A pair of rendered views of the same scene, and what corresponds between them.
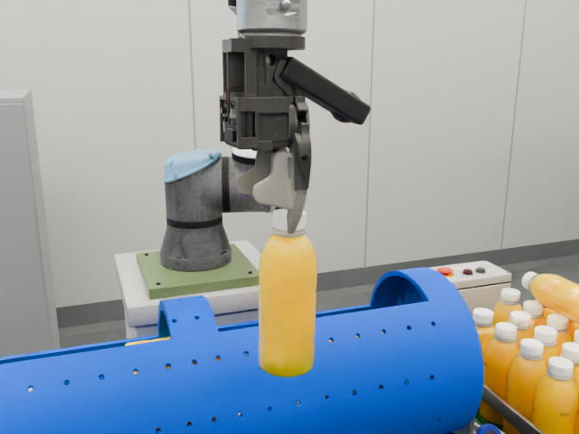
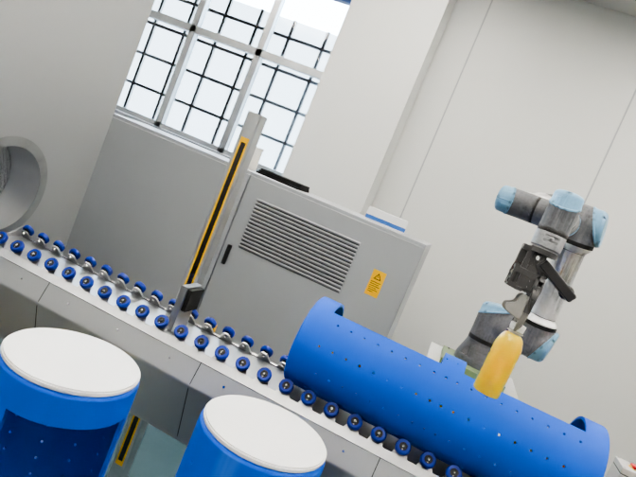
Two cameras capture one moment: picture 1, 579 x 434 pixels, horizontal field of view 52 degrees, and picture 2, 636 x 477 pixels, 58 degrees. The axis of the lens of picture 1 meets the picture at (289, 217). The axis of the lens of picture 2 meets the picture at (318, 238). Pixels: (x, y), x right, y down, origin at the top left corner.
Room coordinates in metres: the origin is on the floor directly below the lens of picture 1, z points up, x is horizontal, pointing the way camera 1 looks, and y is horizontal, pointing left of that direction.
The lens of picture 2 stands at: (-0.84, -0.33, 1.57)
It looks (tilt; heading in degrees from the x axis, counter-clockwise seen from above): 6 degrees down; 33
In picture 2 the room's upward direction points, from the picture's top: 22 degrees clockwise
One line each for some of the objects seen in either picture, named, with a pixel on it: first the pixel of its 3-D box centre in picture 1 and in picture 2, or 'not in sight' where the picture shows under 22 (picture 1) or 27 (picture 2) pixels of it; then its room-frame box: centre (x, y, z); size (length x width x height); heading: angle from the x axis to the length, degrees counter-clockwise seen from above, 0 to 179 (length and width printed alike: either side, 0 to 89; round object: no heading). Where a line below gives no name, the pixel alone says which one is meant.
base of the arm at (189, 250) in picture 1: (195, 237); (480, 350); (1.20, 0.20, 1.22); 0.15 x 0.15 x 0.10
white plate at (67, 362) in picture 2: not in sight; (74, 360); (-0.08, 0.61, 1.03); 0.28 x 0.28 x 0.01
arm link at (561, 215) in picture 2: not in sight; (561, 214); (0.67, 0.02, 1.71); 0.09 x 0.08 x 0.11; 5
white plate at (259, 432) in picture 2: not in sight; (265, 431); (0.18, 0.27, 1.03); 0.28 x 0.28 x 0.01
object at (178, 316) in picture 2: not in sight; (185, 307); (0.55, 0.96, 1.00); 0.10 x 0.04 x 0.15; 19
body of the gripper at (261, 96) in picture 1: (265, 94); (530, 271); (0.66, 0.03, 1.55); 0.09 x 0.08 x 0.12; 111
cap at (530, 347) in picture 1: (532, 345); not in sight; (0.97, -0.43, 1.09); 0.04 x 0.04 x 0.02
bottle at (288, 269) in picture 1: (287, 297); (501, 361); (0.66, 0.00, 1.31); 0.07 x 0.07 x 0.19
